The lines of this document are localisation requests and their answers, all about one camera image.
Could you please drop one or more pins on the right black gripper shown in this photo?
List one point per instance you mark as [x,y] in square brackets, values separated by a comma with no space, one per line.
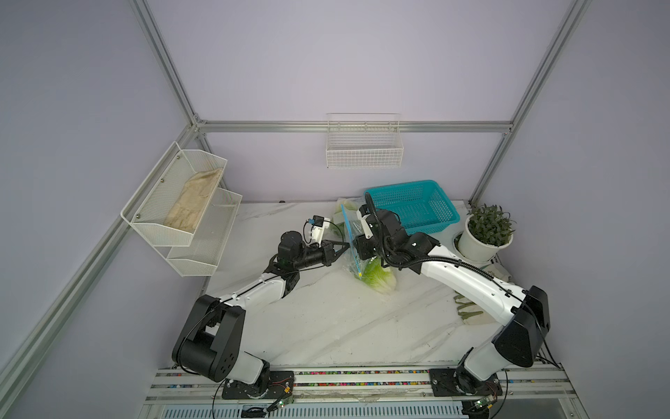
[362,245]

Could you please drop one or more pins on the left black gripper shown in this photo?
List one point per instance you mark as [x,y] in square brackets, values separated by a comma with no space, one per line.
[327,253]

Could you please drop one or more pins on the clear zip-top bag blue seal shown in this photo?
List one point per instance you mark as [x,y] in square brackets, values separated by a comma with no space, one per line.
[356,265]

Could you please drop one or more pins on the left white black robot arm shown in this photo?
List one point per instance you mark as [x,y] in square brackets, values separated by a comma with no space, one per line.
[210,342]

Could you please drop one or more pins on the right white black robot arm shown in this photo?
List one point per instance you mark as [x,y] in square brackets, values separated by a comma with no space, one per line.
[522,314]

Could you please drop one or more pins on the teal plastic basket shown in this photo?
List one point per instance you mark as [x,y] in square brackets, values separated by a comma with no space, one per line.
[422,206]

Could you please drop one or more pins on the potted green plant white pot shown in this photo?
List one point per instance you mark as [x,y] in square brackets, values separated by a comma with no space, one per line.
[488,229]

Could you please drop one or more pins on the beige cloth in shelf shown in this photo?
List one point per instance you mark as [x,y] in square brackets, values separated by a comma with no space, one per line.
[186,213]

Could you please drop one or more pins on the white two-tier mesh shelf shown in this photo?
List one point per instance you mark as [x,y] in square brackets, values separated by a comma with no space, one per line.
[195,254]

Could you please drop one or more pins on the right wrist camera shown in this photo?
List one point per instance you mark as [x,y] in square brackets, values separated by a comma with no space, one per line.
[364,225]

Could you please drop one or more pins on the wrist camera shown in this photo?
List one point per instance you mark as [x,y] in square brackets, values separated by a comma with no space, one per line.
[316,234]
[364,225]

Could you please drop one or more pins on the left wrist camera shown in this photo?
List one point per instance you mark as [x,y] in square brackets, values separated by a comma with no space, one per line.
[316,234]

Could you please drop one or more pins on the white wire wall basket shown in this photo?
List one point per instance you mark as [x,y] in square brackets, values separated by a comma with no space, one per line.
[363,141]

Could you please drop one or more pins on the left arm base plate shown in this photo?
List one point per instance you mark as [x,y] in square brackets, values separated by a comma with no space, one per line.
[270,385]

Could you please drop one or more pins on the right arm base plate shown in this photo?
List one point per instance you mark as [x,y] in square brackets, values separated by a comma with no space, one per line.
[458,382]

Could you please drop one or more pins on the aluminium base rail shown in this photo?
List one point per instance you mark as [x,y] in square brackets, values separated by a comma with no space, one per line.
[542,391]

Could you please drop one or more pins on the aluminium frame profile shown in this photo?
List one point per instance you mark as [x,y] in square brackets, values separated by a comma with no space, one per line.
[31,356]

